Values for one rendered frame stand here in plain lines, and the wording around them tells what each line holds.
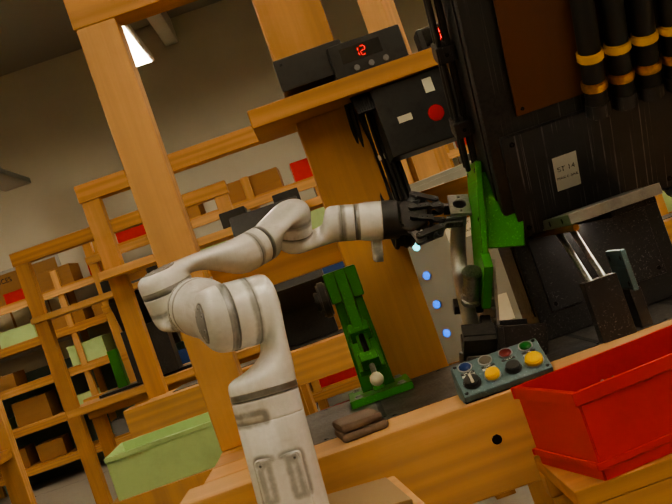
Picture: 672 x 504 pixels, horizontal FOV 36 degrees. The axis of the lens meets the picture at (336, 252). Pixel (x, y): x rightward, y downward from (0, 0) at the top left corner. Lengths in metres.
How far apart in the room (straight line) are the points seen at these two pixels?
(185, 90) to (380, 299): 10.09
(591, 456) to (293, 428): 0.39
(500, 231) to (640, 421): 0.60
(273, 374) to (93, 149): 11.01
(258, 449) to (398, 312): 0.93
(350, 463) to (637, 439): 0.47
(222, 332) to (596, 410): 0.49
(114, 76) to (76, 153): 10.03
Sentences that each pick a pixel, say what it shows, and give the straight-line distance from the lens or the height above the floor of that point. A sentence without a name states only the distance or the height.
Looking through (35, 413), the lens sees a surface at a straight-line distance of 11.81.
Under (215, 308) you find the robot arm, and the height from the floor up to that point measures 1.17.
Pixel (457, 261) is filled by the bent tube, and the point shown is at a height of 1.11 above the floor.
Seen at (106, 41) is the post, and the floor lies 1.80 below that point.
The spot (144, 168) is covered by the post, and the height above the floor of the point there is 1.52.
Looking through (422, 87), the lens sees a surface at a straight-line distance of 2.16.
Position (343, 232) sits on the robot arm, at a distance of 1.94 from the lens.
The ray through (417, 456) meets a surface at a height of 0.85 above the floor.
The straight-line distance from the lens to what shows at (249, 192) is 8.86.
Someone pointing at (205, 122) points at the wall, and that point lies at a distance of 12.12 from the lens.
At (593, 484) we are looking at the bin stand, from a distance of 1.39.
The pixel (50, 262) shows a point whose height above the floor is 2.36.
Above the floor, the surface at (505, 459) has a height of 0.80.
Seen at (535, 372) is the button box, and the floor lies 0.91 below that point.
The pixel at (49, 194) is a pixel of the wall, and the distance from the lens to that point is 12.36.
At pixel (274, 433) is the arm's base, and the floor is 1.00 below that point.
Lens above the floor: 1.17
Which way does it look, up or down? 1 degrees up
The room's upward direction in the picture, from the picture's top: 19 degrees counter-clockwise
